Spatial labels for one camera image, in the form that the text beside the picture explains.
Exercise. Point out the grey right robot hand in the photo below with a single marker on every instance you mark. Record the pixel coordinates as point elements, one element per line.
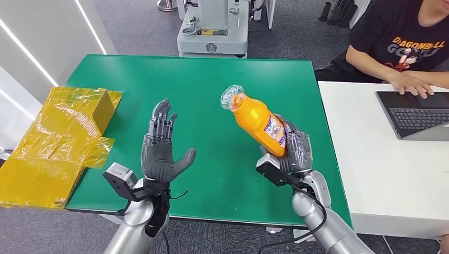
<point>298,150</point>

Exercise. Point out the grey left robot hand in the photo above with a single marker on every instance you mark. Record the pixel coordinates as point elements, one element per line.
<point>158,161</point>

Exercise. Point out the orange bottle with clear cap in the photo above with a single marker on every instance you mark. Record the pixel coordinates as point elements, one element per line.
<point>256,122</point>

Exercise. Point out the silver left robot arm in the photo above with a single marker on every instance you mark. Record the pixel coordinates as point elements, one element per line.
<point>135,224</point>

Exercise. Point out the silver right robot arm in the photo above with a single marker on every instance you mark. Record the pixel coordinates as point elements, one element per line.
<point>333,231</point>

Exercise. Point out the white table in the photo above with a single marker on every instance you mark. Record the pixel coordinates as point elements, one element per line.
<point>379,175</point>

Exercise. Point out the yellow tape-wrapped cardboard box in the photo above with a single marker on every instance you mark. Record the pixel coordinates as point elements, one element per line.
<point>49,154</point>

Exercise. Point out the dark grey laptop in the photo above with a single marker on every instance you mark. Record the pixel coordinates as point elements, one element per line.
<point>414,115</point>

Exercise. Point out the person's right hand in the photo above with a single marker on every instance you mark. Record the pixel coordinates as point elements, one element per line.
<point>408,84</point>

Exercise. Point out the grey machine base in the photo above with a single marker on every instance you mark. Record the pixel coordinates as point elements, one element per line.
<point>214,35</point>

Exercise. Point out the person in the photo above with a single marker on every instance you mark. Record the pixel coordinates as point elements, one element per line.
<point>382,38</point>

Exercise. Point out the black objects on floor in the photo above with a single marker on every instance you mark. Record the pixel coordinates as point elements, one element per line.
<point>338,14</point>

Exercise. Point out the chrome stand base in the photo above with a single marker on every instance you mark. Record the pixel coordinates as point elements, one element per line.
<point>167,5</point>

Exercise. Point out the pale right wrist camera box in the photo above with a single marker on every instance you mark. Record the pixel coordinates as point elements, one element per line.
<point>273,171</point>

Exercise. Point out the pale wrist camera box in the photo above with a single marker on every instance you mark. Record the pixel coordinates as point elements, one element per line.
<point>273,171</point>
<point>119,175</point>

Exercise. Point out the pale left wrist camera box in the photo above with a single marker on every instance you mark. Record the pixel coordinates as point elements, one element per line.
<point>119,175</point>

